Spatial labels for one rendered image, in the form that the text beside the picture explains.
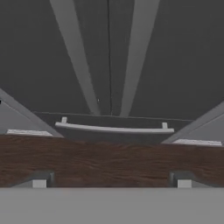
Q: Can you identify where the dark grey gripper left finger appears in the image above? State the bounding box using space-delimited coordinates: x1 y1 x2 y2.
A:
10 170 56 189

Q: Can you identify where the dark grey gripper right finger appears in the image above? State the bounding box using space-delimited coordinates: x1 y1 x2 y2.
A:
168 170 219 189

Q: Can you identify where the dark grey fridge drawer front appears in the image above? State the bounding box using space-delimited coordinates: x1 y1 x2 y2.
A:
31 111 195 145

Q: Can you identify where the dark grey fridge door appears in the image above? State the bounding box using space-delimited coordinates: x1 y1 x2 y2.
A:
108 0 224 121
0 0 112 116

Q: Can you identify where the grey cabinet side panel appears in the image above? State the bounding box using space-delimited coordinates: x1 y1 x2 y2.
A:
161 101 224 148
0 87 64 138

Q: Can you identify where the curved white drawer handle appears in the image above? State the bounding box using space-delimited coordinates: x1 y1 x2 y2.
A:
54 116 175 135

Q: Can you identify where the long grey fridge door handle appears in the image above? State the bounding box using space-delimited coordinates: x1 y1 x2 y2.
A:
48 0 102 116
119 0 161 118

